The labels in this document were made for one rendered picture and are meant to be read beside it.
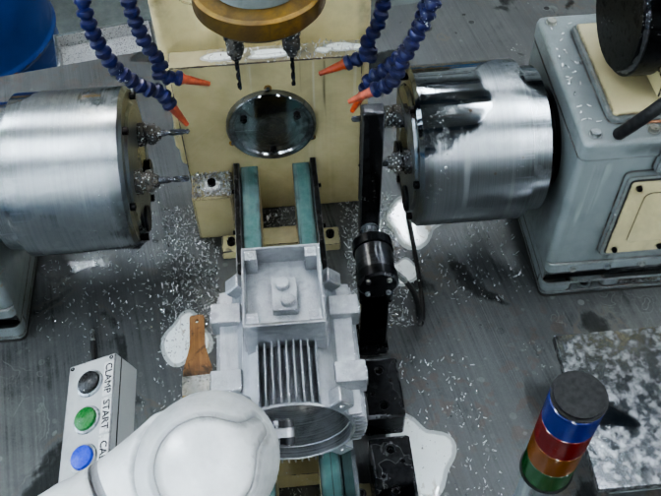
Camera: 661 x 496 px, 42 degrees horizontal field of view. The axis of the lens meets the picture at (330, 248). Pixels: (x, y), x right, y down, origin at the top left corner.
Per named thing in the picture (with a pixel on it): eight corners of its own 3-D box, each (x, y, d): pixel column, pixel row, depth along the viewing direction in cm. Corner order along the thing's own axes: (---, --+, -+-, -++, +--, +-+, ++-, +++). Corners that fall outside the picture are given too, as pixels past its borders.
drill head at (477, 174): (345, 149, 153) (346, 35, 133) (572, 132, 155) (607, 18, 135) (361, 262, 138) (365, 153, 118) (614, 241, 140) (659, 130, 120)
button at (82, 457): (79, 453, 104) (70, 447, 102) (100, 446, 103) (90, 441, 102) (77, 476, 102) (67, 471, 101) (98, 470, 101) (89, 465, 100)
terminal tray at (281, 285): (243, 280, 116) (238, 248, 110) (322, 275, 117) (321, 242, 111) (245, 358, 109) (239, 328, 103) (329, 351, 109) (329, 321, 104)
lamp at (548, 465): (521, 431, 102) (528, 413, 99) (571, 426, 102) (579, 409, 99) (533, 479, 98) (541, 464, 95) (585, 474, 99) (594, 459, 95)
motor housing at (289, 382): (224, 342, 128) (209, 267, 113) (351, 333, 129) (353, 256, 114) (225, 469, 116) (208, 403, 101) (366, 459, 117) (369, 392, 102)
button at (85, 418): (83, 414, 107) (74, 409, 105) (102, 408, 106) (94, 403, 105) (80, 437, 105) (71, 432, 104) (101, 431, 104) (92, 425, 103)
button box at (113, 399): (91, 382, 115) (67, 365, 111) (138, 368, 113) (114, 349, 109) (81, 508, 104) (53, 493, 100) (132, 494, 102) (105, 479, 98)
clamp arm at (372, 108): (357, 224, 132) (360, 99, 112) (377, 222, 132) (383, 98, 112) (360, 242, 130) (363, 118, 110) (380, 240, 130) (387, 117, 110)
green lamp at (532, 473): (515, 448, 106) (521, 431, 102) (564, 443, 106) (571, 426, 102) (527, 495, 102) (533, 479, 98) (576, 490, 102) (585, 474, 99)
